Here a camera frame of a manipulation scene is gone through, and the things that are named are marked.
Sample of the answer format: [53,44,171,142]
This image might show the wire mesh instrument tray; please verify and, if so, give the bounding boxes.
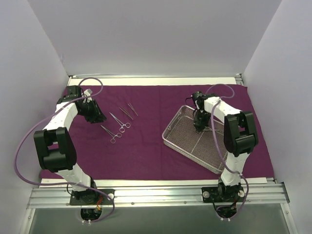
[162,105,224,174]

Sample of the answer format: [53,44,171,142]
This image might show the steel tweezers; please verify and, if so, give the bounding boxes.
[119,107,134,120]
[128,103,138,117]

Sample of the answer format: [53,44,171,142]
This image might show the steel forceps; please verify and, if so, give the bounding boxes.
[203,127,223,134]
[109,112,131,133]

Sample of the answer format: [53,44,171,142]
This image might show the steel surgical scissors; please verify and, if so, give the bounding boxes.
[101,125,122,144]

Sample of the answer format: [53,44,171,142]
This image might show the purple cloth wrap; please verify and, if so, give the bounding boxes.
[39,83,273,181]

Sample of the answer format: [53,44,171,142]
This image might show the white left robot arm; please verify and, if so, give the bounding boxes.
[34,89,106,204]

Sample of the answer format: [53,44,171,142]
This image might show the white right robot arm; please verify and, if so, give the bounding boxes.
[191,92,258,201]

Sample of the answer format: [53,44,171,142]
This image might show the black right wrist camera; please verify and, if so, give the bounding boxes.
[185,91,204,104]

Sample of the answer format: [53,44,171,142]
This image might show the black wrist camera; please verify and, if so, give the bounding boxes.
[185,91,204,104]
[61,85,92,102]

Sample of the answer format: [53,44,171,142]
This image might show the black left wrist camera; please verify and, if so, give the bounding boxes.
[61,85,92,102]

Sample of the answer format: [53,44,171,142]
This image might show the aluminium right side rail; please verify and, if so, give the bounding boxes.
[234,74,244,86]

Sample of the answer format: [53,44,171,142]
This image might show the aluminium back rail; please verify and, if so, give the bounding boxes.
[69,74,242,79]

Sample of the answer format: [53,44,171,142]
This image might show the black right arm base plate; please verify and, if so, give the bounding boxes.
[201,185,246,203]

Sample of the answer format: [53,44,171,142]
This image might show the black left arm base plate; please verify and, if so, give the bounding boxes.
[69,189,115,206]

